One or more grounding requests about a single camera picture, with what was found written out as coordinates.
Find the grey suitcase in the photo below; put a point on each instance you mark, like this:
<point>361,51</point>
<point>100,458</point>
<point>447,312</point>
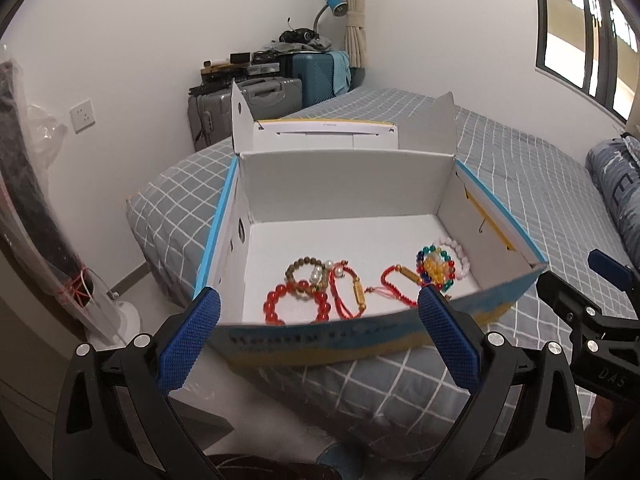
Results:
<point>272,97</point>

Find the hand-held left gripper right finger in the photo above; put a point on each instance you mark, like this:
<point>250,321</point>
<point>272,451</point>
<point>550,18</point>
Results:
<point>447,340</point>

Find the light blue cloth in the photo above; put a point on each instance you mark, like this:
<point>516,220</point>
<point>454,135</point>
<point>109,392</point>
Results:
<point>341,70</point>

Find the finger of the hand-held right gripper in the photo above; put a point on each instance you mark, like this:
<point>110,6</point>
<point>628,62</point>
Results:
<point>610,269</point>
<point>562,295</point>

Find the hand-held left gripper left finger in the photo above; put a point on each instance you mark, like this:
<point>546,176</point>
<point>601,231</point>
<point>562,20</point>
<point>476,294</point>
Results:
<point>192,340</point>

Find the white wall socket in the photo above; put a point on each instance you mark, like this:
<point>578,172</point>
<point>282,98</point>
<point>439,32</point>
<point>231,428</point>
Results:
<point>82,115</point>

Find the folded blue-grey quilt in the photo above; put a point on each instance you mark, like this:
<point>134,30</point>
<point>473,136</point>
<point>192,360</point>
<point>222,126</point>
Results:
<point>617,185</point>

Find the plastic-wrapped standing fan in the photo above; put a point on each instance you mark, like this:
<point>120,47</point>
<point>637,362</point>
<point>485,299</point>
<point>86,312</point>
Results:
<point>40,200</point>

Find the pile of dark items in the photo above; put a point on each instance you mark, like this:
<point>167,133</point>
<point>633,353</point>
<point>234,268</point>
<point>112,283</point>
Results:
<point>270,57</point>

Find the blue desk lamp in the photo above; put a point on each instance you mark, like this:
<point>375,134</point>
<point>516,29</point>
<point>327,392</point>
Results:
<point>336,5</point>

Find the blue suitcase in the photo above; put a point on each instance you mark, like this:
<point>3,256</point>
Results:
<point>312,80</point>

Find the person's right hand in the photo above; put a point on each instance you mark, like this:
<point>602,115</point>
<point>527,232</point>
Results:
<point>605,425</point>

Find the dark framed window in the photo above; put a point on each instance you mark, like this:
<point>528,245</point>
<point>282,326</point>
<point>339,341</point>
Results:
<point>570,25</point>

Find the beige curtain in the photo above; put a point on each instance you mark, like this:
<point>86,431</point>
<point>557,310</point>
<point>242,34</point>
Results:
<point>355,20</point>

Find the grey checked bed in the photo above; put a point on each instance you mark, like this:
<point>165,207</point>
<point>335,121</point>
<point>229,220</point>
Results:
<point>530,185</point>

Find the white cardboard box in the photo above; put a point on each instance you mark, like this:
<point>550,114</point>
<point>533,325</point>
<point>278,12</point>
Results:
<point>350,190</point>

